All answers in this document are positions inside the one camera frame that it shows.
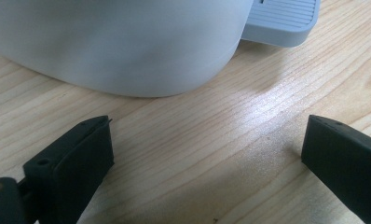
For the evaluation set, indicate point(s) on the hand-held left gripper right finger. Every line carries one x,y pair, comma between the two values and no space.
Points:
345,161

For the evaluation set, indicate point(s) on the white pedal trash can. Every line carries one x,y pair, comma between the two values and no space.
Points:
118,46

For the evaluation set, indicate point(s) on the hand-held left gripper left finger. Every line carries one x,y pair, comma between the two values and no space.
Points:
78,161

